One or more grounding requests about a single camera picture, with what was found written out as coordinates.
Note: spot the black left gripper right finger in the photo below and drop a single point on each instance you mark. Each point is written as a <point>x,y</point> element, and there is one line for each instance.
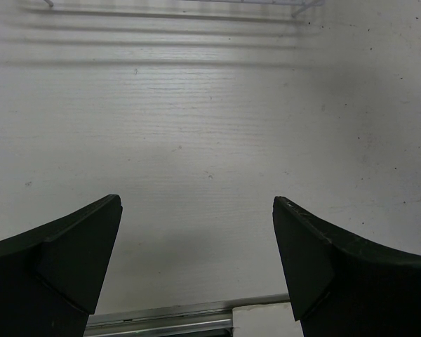
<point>341,284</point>

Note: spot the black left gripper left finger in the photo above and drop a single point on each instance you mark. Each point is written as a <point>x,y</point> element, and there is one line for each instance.
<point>51,276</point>

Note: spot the white wire dish rack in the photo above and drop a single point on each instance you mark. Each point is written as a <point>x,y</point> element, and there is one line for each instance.
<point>237,8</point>

